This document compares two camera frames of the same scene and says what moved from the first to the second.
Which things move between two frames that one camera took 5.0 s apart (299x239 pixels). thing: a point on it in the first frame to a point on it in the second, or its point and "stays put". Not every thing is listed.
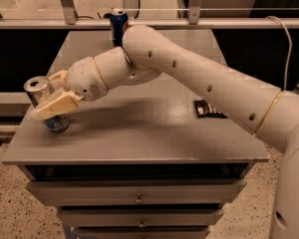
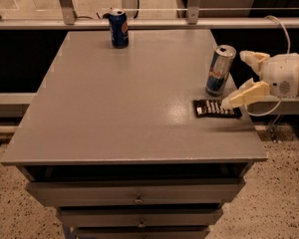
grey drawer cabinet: x=154 y=159 stays put
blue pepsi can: x=119 y=22 stays put
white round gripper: x=85 y=78 to x=281 y=73
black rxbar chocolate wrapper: x=205 y=110 stays put
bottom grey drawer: x=142 y=232 stays put
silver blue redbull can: x=39 y=88 to x=221 y=58
